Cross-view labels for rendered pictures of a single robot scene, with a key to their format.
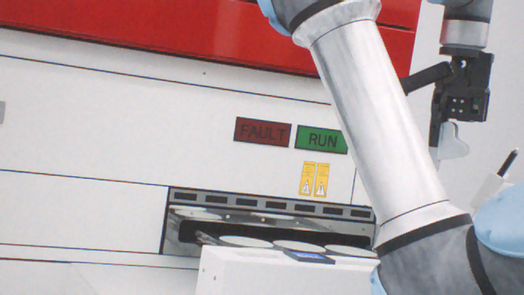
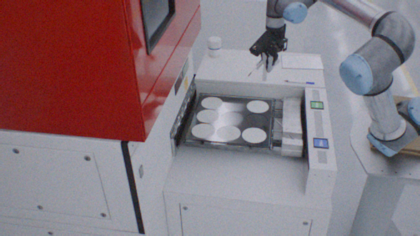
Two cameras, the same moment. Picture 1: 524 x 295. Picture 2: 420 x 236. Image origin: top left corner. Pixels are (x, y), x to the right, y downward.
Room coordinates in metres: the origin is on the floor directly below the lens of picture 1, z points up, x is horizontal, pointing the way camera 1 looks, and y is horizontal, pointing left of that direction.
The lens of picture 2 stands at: (1.13, 1.06, 1.88)
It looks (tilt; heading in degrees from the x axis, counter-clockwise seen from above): 36 degrees down; 303
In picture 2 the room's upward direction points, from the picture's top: 2 degrees counter-clockwise
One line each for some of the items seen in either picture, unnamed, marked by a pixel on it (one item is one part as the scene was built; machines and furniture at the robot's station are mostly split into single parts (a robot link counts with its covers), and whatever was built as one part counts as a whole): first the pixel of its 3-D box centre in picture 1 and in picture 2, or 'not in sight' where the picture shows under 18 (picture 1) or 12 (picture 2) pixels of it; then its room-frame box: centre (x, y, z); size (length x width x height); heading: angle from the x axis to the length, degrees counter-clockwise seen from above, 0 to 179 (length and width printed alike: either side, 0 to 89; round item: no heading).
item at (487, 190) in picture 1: (487, 208); (261, 67); (1.77, -0.40, 1.03); 0.06 x 0.04 x 0.13; 22
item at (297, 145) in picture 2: not in sight; (292, 144); (1.48, -0.10, 0.89); 0.08 x 0.03 x 0.03; 22
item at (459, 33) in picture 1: (464, 37); (274, 20); (1.68, -0.30, 1.31); 0.08 x 0.08 x 0.05
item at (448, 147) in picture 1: (447, 150); (274, 63); (1.66, -0.30, 1.13); 0.06 x 0.03 x 0.09; 71
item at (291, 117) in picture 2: not in sight; (291, 127); (1.54, -0.25, 0.87); 0.36 x 0.08 x 0.03; 112
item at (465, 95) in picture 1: (461, 86); (274, 38); (1.68, -0.30, 1.23); 0.09 x 0.08 x 0.12; 71
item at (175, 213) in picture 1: (271, 237); (185, 117); (1.97, -0.04, 0.89); 0.44 x 0.02 x 0.10; 112
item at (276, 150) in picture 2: not in sight; (242, 147); (1.68, -0.04, 0.84); 0.50 x 0.02 x 0.03; 22
